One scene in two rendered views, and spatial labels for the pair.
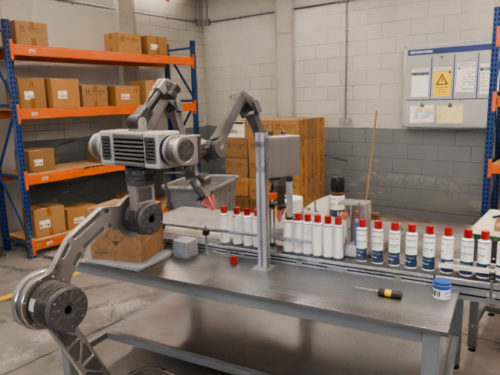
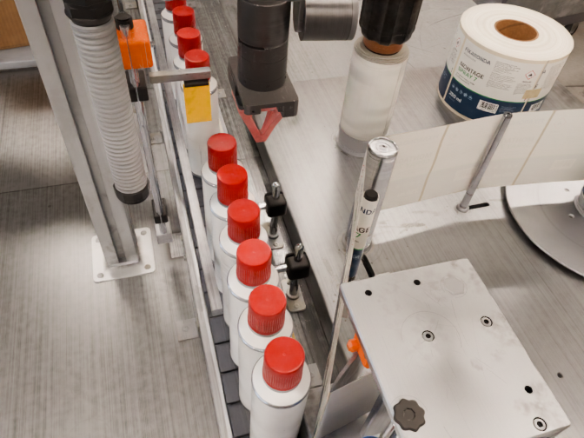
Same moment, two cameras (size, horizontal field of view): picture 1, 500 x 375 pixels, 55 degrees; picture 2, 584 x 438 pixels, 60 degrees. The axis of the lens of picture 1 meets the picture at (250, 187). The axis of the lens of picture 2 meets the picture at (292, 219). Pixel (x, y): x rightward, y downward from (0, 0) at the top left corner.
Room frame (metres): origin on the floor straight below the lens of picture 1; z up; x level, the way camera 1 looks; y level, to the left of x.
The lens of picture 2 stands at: (2.08, -0.53, 1.45)
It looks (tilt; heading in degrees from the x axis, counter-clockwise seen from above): 49 degrees down; 40
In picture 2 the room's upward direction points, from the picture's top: 6 degrees clockwise
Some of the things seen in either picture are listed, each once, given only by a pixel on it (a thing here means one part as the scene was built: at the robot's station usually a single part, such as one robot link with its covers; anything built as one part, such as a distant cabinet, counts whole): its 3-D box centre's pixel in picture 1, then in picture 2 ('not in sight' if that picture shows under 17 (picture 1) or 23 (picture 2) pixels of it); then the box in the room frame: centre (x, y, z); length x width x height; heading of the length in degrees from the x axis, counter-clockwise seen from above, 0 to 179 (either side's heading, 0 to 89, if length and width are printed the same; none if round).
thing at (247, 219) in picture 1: (247, 227); (194, 94); (2.45, 0.02, 0.98); 0.05 x 0.05 x 0.20
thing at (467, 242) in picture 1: (466, 252); not in sight; (1.95, -0.92, 0.98); 0.05 x 0.05 x 0.20
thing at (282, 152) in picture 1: (279, 155); not in sight; (2.27, -0.15, 1.38); 0.17 x 0.10 x 0.19; 117
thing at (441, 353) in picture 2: (354, 202); (444, 350); (2.28, -0.51, 1.14); 0.14 x 0.11 x 0.01; 61
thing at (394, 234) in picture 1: (394, 244); not in sight; (2.09, -0.65, 0.98); 0.05 x 0.05 x 0.20
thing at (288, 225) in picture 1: (288, 231); (224, 203); (2.34, -0.19, 0.98); 0.05 x 0.05 x 0.20
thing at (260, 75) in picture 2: (279, 200); (262, 63); (2.44, -0.15, 1.13); 0.10 x 0.07 x 0.07; 61
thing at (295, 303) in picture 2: not in sight; (293, 294); (2.39, -0.28, 0.83); 0.06 x 0.03 x 0.01; 59
